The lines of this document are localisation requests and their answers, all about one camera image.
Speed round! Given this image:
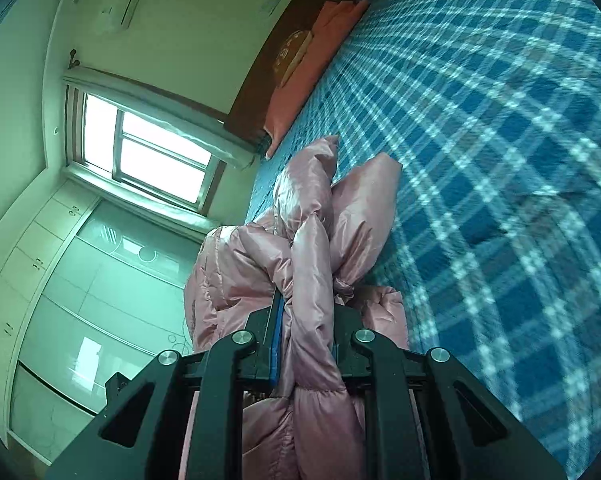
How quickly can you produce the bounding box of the orange patterned pillow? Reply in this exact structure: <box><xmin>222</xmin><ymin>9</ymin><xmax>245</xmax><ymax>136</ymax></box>
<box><xmin>273</xmin><ymin>30</ymin><xmax>314</xmax><ymax>86</ymax></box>

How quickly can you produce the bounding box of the pink puffer jacket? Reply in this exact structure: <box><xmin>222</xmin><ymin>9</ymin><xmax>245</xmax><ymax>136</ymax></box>
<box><xmin>183</xmin><ymin>135</ymin><xmax>424</xmax><ymax>480</ymax></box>

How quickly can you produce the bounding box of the blue plaid bed sheet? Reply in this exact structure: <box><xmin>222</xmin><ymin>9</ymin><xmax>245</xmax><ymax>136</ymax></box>
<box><xmin>245</xmin><ymin>0</ymin><xmax>601</xmax><ymax>471</ymax></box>

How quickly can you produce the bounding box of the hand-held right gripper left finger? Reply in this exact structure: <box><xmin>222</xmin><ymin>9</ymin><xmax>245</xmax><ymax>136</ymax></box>
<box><xmin>45</xmin><ymin>292</ymin><xmax>286</xmax><ymax>480</ymax></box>

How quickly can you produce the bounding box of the white wardrobe with glass doors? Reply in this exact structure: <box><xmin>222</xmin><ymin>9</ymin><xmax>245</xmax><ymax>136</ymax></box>
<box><xmin>0</xmin><ymin>170</ymin><xmax>221</xmax><ymax>466</ymax></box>

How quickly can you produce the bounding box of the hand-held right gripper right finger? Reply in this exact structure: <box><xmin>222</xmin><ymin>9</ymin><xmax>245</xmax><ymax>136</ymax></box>
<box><xmin>333</xmin><ymin>305</ymin><xmax>566</xmax><ymax>480</ymax></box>

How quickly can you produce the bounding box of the brown wooden headboard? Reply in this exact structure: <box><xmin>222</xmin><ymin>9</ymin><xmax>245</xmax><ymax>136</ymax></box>
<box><xmin>225</xmin><ymin>0</ymin><xmax>381</xmax><ymax>143</ymax></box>

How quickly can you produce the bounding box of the white framed window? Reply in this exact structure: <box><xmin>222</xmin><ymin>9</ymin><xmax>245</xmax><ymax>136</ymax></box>
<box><xmin>65</xmin><ymin>80</ymin><xmax>226</xmax><ymax>216</ymax></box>

